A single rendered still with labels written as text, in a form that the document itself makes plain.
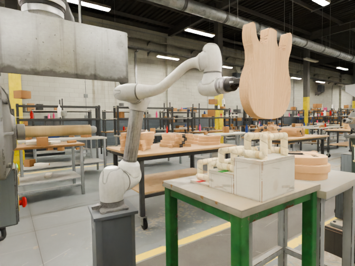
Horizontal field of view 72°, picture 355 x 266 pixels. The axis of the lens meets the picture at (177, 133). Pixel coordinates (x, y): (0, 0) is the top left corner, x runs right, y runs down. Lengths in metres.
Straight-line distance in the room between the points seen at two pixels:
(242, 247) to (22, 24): 1.00
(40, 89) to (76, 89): 1.47
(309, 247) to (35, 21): 1.51
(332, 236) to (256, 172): 1.85
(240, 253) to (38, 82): 11.42
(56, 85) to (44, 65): 11.39
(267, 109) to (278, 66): 0.21
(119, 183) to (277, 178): 0.96
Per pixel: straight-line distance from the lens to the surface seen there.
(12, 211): 1.05
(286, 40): 1.35
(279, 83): 1.25
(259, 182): 1.08
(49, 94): 11.98
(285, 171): 1.22
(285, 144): 1.24
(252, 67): 1.08
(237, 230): 1.05
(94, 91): 12.39
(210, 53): 1.40
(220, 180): 1.22
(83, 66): 0.69
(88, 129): 0.82
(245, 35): 1.11
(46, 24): 0.70
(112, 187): 1.63
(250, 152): 1.12
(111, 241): 1.70
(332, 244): 2.88
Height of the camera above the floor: 1.28
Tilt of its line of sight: 3 degrees down
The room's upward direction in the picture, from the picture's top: 1 degrees counter-clockwise
